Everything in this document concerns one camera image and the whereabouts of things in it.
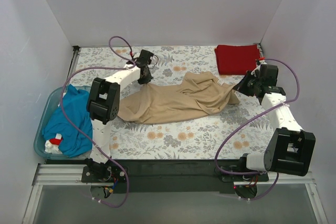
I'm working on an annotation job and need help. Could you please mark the beige t shirt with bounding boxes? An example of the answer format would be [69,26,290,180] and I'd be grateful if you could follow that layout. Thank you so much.
[118,72,239,124]

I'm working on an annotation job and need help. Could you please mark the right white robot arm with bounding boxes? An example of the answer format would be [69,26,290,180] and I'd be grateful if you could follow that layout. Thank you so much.
[234,70,316,181]

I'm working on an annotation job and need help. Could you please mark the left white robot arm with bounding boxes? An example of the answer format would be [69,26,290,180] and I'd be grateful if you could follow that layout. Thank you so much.
[87,63,152,182]

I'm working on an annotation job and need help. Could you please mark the folded red t shirt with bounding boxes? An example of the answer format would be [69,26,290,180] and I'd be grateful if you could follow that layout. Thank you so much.
[214,44,260,75]

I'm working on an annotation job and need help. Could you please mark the blue t shirt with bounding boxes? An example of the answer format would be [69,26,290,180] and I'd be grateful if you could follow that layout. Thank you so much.
[42,84,93,158]

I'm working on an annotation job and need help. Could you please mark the white and red garment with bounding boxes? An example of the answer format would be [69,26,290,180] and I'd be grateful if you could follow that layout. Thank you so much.
[45,133,63,155]

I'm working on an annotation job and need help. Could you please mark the teal plastic basket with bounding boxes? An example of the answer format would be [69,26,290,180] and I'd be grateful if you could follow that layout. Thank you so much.
[34,87,91,161]

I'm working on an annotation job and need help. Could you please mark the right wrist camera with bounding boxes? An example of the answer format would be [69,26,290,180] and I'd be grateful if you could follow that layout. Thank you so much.
[259,64,278,86]

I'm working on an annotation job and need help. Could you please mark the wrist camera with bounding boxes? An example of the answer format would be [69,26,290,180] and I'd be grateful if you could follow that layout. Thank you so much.
[259,64,278,86]
[136,49,154,67]

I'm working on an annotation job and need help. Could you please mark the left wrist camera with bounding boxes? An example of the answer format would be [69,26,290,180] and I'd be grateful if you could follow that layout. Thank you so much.
[136,49,154,67]

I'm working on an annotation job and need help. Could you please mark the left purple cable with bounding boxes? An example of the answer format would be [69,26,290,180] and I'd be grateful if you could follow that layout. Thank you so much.
[60,35,139,208]

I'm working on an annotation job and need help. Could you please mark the purple cable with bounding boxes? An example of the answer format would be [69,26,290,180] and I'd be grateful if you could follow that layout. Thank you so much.
[214,58,300,201]
[60,35,139,208]

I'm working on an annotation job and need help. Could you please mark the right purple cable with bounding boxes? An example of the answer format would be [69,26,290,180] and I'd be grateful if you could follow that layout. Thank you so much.
[214,58,300,201]

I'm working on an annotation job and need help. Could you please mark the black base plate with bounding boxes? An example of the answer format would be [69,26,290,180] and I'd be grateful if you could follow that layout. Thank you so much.
[81,158,271,195]

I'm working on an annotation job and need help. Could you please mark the aluminium frame rail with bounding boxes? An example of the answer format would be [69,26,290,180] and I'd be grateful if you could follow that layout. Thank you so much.
[33,164,316,186]

